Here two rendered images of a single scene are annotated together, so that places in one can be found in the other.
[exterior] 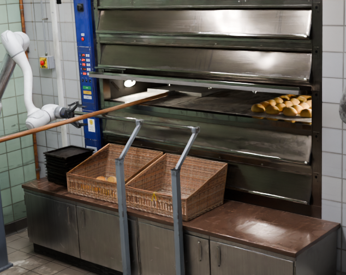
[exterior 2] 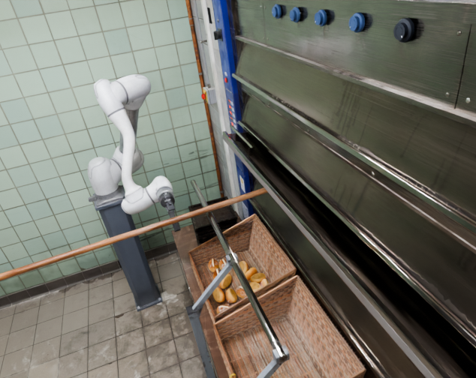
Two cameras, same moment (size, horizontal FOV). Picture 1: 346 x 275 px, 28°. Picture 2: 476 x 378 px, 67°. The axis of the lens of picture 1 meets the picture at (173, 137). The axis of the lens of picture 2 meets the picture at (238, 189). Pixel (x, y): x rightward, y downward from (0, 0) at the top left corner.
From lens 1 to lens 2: 3.66 m
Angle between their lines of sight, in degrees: 37
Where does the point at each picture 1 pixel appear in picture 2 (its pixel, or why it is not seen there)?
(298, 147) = not seen: outside the picture
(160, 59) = (293, 149)
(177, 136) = (310, 266)
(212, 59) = (363, 197)
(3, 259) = (149, 297)
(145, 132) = (281, 230)
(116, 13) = (253, 51)
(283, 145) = not seen: outside the picture
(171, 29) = (303, 109)
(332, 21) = not seen: outside the picture
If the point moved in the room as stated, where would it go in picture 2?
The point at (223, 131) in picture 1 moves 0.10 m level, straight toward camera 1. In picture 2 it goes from (369, 318) to (360, 339)
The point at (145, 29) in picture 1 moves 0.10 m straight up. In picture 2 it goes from (275, 94) to (274, 68)
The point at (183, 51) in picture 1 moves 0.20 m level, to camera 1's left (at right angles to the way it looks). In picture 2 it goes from (324, 152) to (274, 146)
